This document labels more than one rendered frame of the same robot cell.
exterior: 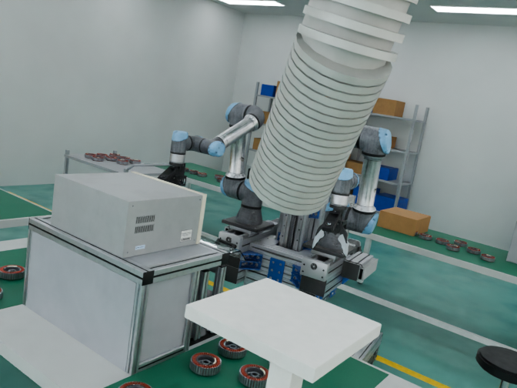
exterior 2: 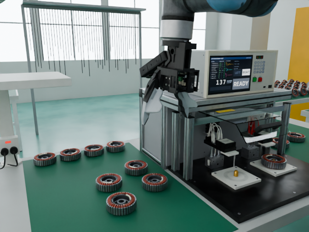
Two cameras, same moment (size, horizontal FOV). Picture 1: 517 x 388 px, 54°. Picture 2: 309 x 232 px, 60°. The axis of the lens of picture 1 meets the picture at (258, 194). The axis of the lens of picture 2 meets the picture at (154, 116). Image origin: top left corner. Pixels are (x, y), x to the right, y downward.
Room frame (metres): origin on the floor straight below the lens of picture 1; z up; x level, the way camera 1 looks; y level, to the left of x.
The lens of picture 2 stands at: (2.32, -0.93, 1.34)
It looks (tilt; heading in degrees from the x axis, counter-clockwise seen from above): 15 degrees down; 117
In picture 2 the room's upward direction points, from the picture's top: straight up
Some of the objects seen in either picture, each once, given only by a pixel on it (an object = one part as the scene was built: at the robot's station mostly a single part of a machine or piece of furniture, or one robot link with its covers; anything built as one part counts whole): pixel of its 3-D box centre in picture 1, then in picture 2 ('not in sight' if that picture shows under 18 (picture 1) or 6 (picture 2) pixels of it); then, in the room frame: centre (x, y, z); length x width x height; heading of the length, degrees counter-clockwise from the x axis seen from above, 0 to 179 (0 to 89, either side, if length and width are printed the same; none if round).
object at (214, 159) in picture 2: not in sight; (214, 160); (2.02, 0.28, 0.80); 0.08 x 0.05 x 0.06; 55
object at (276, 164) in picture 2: not in sight; (273, 161); (2.28, 0.40, 0.80); 0.11 x 0.11 x 0.04
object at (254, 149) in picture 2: not in sight; (250, 151); (2.16, 0.48, 0.80); 0.08 x 0.05 x 0.06; 55
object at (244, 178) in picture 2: not in sight; (235, 176); (2.14, 0.20, 0.78); 0.15 x 0.15 x 0.01; 55
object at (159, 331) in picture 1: (164, 319); (152, 130); (1.69, 0.26, 0.91); 0.28 x 0.03 x 0.32; 145
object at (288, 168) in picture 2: not in sight; (272, 165); (2.28, 0.40, 0.78); 0.15 x 0.15 x 0.01; 55
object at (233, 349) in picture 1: (232, 348); (154, 182); (1.83, 0.00, 0.77); 0.11 x 0.11 x 0.04
